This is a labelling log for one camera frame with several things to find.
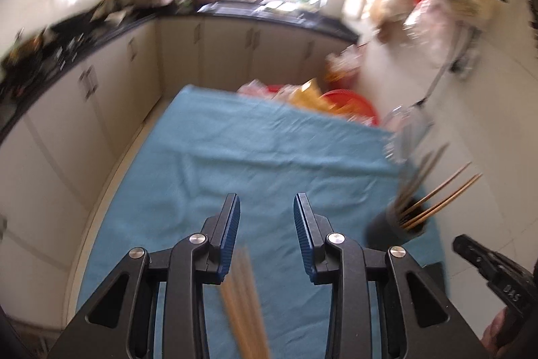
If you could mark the yellow plastic bag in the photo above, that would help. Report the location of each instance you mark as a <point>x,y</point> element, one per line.
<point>311,94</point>

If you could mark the pink hanging plastic bag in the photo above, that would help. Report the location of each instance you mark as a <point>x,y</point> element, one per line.
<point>437,31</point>

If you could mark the tan wooden chopstick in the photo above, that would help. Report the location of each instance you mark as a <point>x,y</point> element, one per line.
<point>425,164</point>
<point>445,181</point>
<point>428,168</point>
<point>454,193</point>

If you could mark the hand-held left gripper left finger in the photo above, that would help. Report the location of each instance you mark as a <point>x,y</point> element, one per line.
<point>229,241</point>

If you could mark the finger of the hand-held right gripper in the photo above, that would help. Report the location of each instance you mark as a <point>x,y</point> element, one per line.
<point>475,258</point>

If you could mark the clear orange plastic bag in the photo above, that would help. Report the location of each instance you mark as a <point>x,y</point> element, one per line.
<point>342,64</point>

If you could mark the black countertop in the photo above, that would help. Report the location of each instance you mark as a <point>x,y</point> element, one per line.
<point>294,19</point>

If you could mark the row of wooden chopsticks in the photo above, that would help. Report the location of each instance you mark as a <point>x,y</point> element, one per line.
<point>243,312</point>

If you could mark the person's right hand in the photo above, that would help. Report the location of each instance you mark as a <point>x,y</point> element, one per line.
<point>491,338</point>

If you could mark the beige base cabinets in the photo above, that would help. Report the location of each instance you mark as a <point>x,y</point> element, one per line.
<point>231,47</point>

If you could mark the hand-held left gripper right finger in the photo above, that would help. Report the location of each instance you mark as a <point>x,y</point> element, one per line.
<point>303,241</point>

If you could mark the blue tablecloth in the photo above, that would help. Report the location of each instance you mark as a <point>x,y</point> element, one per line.
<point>252,157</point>

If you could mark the red plastic basin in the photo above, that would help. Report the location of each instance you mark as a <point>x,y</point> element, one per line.
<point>353,100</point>

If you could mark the clear glass pitcher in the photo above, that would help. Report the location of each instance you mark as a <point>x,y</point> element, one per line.
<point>414,127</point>

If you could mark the black chopstick holder cup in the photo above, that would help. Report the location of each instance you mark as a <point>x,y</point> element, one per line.
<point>386,228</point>

